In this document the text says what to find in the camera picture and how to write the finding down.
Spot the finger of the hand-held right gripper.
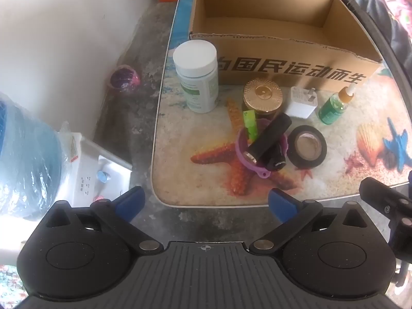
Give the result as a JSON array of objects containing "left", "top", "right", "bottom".
[{"left": 359, "top": 177, "right": 412, "bottom": 260}]

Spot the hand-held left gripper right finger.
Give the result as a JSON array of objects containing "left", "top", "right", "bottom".
[{"left": 248, "top": 188, "right": 369, "bottom": 255}]

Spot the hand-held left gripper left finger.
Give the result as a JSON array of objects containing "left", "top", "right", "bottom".
[{"left": 45, "top": 186, "right": 163, "bottom": 253}]

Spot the black cylinder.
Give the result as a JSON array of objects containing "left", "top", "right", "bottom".
[{"left": 262, "top": 143, "right": 288, "bottom": 172}]

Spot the black tape roll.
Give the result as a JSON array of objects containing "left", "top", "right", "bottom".
[{"left": 286, "top": 125, "right": 328, "bottom": 169}]

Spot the purple collapsible bowl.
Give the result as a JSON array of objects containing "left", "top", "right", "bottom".
[{"left": 235, "top": 118, "right": 288, "bottom": 180}]

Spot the black flashlight with silver ring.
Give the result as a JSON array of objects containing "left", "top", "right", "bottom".
[{"left": 245, "top": 113, "right": 293, "bottom": 165}]

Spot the green lighter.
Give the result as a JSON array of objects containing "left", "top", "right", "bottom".
[{"left": 243, "top": 110, "right": 259, "bottom": 142}]

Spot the green dropper bottle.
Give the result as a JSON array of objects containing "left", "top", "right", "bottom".
[{"left": 318, "top": 85, "right": 357, "bottom": 126}]

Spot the white charger plug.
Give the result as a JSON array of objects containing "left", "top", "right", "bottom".
[{"left": 286, "top": 86, "right": 319, "bottom": 119}]

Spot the jar with gold lid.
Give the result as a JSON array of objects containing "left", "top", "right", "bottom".
[{"left": 241, "top": 78, "right": 285, "bottom": 119}]

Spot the white pill bottle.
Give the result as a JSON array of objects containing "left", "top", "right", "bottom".
[{"left": 173, "top": 40, "right": 220, "bottom": 114}]

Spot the brown cardboard box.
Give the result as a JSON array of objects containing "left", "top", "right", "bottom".
[{"left": 188, "top": 0, "right": 384, "bottom": 92}]

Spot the white water dispenser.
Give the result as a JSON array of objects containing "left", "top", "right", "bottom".
[{"left": 61, "top": 132, "right": 132, "bottom": 207}]

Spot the blue water jug in plastic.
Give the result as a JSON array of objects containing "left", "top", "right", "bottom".
[{"left": 0, "top": 92, "right": 79, "bottom": 222}]

